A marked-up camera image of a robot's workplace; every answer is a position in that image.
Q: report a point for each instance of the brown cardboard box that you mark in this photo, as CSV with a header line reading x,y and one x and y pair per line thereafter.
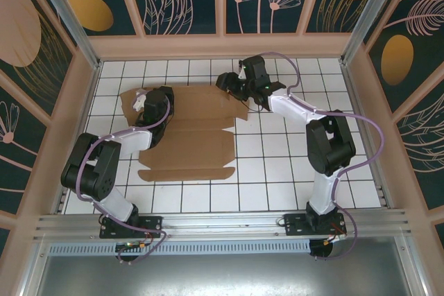
x,y
197,143

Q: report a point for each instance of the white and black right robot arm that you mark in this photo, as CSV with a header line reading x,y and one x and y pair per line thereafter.
x,y
295,107

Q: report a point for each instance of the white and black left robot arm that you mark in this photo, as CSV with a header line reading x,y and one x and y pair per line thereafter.
x,y
132,141

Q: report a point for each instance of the small controller board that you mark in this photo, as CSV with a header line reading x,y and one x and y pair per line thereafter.
x,y
132,245

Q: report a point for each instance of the grey metal sheet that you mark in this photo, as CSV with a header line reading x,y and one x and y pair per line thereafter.
x,y
225,275

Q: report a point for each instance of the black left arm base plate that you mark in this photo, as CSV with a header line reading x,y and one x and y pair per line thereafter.
x,y
152,225

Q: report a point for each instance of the aluminium corner post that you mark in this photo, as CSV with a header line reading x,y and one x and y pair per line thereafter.
x,y
368,15
70,22

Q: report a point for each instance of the aluminium front rail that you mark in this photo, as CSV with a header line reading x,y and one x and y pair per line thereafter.
x,y
225,223

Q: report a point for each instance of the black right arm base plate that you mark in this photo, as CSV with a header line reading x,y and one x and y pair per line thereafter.
x,y
295,225

